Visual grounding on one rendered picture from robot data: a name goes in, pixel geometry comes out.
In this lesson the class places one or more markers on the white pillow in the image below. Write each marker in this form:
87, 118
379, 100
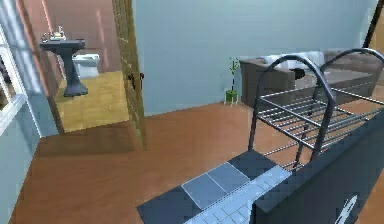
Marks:
296, 60

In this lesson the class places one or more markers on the green potted house plant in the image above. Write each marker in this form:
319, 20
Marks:
232, 93

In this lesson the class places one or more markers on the white toilet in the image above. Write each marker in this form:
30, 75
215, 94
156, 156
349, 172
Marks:
86, 65

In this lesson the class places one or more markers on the dark pedestal sink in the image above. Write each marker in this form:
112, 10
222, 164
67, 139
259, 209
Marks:
68, 66

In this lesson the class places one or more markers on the brown wooden room door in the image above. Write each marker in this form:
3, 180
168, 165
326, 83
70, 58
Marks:
130, 66

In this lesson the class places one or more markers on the brown sofa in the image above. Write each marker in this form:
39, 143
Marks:
266, 81

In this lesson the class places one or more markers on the dark grey open laptop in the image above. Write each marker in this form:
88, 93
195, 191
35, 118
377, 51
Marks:
230, 193

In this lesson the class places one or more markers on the white framed window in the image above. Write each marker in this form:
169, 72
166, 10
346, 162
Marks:
10, 76

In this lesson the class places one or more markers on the black round object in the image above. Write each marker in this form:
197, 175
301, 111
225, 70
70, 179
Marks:
298, 73

